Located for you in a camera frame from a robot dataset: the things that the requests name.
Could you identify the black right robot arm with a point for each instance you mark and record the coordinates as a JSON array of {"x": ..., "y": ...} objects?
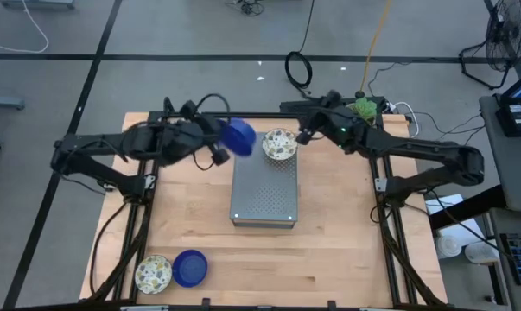
[{"x": 415, "y": 147}]

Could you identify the black desk bar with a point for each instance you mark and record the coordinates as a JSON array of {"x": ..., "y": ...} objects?
[{"x": 467, "y": 211}]

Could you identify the black floor fan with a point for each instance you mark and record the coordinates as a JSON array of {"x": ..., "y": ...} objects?
[{"x": 508, "y": 39}]

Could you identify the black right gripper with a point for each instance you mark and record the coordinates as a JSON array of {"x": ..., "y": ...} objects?
[{"x": 340, "y": 127}]

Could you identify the speckled mini bowl yellow outside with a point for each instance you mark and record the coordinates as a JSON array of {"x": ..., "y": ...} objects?
[
  {"x": 279, "y": 144},
  {"x": 153, "y": 274}
]

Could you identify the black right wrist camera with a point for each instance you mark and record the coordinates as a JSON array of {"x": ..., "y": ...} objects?
[{"x": 332, "y": 98}]

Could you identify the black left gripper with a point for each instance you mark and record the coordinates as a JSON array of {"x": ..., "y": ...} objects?
[{"x": 186, "y": 140}]

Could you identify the black table frame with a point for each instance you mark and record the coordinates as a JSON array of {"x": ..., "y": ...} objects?
[{"x": 260, "y": 115}]

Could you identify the grey desk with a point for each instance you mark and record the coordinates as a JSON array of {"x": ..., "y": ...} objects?
[{"x": 515, "y": 173}]

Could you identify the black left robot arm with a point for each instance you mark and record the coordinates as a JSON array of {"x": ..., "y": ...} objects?
[{"x": 96, "y": 144}]

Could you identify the grey perforated metal shelf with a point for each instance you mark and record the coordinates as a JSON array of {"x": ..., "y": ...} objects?
[{"x": 264, "y": 190}]

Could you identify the grey furniture base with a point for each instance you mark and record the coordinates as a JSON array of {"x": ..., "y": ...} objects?
[{"x": 37, "y": 3}]

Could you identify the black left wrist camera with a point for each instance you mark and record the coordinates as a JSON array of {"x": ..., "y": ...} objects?
[{"x": 190, "y": 109}]

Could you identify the plant in white patterned pot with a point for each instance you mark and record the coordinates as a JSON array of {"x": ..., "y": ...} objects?
[{"x": 364, "y": 110}]

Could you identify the white paper sheets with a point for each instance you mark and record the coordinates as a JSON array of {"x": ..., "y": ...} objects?
[{"x": 443, "y": 204}]

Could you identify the blue mini bowl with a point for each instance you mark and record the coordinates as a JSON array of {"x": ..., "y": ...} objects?
[
  {"x": 190, "y": 268},
  {"x": 240, "y": 138}
]

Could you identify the grey furniture foot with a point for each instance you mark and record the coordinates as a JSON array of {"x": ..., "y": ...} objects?
[{"x": 3, "y": 103}]

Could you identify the black labelled device box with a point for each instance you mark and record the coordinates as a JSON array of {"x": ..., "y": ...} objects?
[{"x": 517, "y": 125}]

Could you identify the white round roll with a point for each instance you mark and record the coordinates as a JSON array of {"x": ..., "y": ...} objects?
[
  {"x": 480, "y": 252},
  {"x": 448, "y": 246}
]

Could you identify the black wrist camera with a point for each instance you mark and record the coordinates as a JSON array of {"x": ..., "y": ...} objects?
[
  {"x": 190, "y": 109},
  {"x": 332, "y": 98}
]

